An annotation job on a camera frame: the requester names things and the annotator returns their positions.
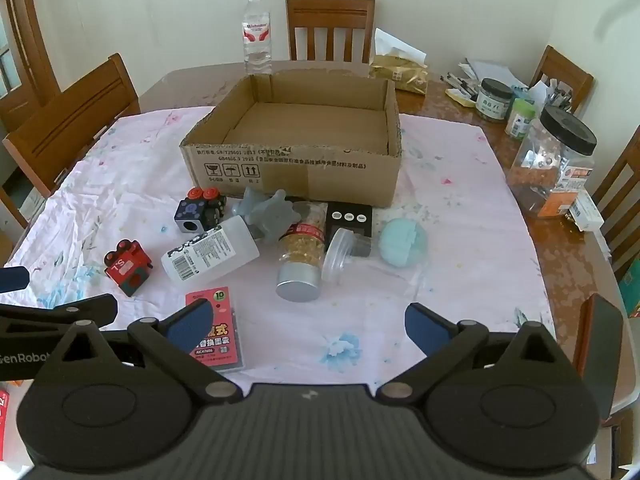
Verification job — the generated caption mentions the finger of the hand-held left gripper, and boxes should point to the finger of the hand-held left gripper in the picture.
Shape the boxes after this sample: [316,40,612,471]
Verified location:
[0,294,119,335]
[0,266,31,292]

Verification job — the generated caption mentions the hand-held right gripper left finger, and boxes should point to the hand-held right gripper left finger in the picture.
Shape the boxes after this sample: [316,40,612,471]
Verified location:
[35,300,241,404]

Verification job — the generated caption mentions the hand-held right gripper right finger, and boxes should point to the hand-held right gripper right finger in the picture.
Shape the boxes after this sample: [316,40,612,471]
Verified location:
[377,302,583,404]

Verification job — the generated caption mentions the pink card pack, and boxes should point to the pink card pack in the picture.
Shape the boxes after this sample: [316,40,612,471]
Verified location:
[184,287,247,372]

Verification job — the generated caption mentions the red toy cube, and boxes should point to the red toy cube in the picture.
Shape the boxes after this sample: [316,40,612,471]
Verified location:
[103,239,153,297]

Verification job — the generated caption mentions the teal round case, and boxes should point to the teal round case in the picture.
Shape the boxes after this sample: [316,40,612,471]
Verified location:
[378,218,430,267]

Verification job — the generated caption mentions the blue toy cube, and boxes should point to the blue toy cube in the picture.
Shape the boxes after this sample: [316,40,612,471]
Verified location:
[173,187,207,235]

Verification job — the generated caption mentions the cardboard box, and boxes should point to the cardboard box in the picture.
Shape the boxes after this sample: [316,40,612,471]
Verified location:
[180,70,404,209]

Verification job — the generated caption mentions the red and white box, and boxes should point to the red and white box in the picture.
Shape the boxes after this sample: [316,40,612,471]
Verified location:
[0,387,11,461]

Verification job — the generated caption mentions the white plastic bottle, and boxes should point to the white plastic bottle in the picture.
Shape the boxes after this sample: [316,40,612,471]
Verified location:
[160,215,261,284]

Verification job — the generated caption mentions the clear plastic cap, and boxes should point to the clear plastic cap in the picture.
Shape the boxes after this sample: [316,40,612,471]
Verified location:
[322,228,356,284]

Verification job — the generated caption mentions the black box with white buttons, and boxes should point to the black box with white buttons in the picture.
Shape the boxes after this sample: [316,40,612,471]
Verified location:
[325,203,374,257]

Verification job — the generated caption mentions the silver-lidded jar of gold capsules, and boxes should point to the silver-lidded jar of gold capsules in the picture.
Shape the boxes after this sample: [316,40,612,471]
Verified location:
[275,200,329,303]

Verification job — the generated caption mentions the grey plastic toy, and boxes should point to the grey plastic toy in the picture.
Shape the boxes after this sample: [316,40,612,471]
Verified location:
[230,187,301,244]

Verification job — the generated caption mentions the pink floral tablecloth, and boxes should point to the pink floral tablecloth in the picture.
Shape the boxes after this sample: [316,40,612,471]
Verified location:
[2,106,556,397]

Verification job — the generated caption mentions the wooden slatted chair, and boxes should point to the wooden slatted chair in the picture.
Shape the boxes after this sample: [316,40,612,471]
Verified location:
[529,45,595,114]
[285,0,376,64]
[590,125,640,267]
[2,53,142,199]

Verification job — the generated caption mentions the small white box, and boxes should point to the small white box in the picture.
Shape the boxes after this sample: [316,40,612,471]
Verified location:
[567,195,606,231]

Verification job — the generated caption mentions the large clear black-lidded jar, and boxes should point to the large clear black-lidded jar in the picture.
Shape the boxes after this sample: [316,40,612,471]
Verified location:
[509,105,599,219]

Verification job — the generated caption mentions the green carton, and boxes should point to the green carton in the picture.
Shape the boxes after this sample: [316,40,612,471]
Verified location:
[618,260,640,319]

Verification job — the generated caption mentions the green-lidded jar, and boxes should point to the green-lidded jar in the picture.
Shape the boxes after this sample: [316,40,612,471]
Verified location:
[504,98,537,140]

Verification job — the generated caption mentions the yellow note pad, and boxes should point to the yellow note pad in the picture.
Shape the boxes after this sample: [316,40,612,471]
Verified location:
[444,87,479,109]

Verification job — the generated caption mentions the wooden door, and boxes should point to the wooden door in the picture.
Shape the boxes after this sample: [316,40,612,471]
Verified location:
[0,0,62,132]

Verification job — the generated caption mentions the small black-lidded glass jar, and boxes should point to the small black-lidded glass jar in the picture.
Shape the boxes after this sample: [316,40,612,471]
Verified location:
[475,78,515,124]

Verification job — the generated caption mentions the bundle of pens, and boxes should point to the bundle of pens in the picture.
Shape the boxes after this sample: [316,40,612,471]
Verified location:
[440,71,484,104]

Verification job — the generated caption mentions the gold tissue pack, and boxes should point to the gold tissue pack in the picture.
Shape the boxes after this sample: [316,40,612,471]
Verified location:
[369,28,430,96]

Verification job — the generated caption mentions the pile of white papers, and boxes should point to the pile of white papers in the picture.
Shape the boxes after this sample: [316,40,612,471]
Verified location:
[459,57,532,92]

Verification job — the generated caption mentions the clear plastic water bottle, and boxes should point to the clear plastic water bottle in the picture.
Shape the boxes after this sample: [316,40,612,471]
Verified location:
[242,0,274,76]

